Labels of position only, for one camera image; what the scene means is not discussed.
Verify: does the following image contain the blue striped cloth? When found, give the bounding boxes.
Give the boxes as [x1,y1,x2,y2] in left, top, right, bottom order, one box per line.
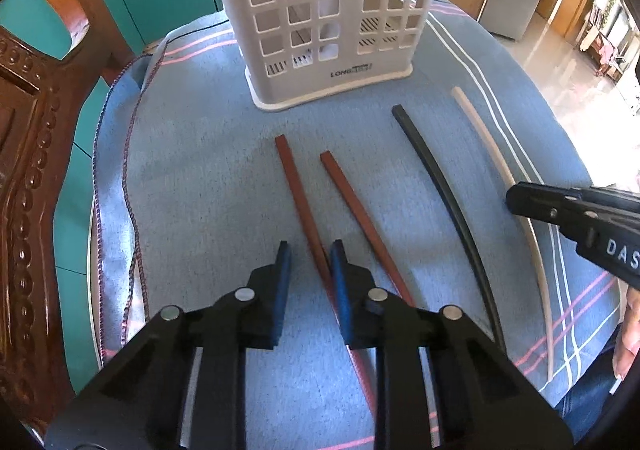
[92,0,626,450]

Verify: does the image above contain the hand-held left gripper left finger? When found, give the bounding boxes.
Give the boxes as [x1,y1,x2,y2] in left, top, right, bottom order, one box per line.
[45,241,292,450]

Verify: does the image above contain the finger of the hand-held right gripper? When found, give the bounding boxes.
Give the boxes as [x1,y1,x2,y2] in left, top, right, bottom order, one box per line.
[506,182,640,241]

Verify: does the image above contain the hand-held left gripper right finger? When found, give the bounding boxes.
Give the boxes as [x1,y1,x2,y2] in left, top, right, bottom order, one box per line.
[329,240,573,450]

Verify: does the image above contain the hanging clothes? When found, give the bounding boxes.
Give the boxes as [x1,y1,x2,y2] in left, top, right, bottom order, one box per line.
[582,25,626,76]

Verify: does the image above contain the black chopstick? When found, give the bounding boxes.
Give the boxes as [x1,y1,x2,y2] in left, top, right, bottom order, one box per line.
[391,104,507,348]

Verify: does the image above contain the white plastic utensil basket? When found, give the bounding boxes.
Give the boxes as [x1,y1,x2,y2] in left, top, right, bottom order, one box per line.
[195,0,451,112]

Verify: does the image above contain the beige chopstick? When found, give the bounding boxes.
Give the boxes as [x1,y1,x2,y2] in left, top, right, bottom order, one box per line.
[451,86,556,382]

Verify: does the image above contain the carved wooden chair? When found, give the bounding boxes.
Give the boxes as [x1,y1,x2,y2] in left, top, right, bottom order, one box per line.
[0,0,151,431]

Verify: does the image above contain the person's right hand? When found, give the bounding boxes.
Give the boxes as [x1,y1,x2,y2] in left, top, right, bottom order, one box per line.
[614,286,640,383]

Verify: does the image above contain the red chopstick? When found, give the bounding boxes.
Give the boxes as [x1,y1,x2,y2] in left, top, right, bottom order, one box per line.
[319,151,417,308]
[274,134,378,426]

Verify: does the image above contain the person's blue jeans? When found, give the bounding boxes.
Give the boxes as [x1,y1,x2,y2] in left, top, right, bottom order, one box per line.
[555,345,621,441]

